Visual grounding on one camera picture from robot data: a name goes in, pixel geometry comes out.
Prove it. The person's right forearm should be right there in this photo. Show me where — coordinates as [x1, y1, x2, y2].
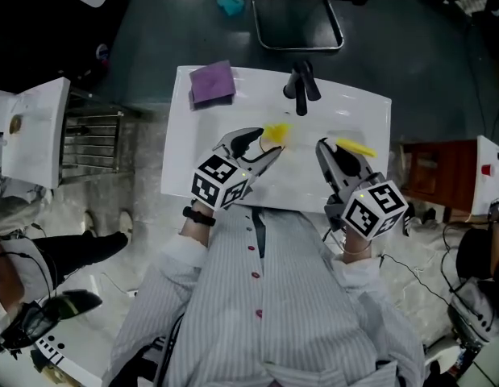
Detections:
[341, 231, 373, 264]

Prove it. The purple cloth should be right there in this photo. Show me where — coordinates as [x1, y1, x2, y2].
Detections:
[188, 59, 238, 110]

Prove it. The thin wrist bracelet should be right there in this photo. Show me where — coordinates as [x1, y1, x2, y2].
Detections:
[342, 242, 373, 256]

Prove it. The person's left forearm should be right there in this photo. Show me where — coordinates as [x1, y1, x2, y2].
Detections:
[179, 202, 218, 246]

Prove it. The round red blue lid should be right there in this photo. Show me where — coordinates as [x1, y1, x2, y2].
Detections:
[94, 43, 111, 66]

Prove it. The black wristband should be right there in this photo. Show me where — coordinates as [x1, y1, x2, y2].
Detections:
[182, 206, 218, 227]

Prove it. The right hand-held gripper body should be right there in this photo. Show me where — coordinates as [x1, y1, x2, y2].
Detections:
[323, 170, 410, 242]

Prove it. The person's striped white shirt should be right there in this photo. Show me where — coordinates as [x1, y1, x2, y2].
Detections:
[102, 206, 427, 387]

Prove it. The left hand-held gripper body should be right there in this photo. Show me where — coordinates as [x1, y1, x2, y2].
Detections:
[190, 146, 257, 212]

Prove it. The reddish brown wooden cabinet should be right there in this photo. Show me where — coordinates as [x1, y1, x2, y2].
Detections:
[400, 139, 480, 214]

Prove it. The thin black floor cable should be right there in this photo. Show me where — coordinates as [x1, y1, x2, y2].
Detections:
[380, 254, 452, 306]

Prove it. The black faucet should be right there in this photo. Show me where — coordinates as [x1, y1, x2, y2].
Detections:
[283, 60, 322, 117]

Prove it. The white ceramic sink basin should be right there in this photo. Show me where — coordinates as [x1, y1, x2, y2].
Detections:
[160, 64, 393, 215]

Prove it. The metal rack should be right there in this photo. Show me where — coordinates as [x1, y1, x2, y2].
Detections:
[59, 90, 134, 177]

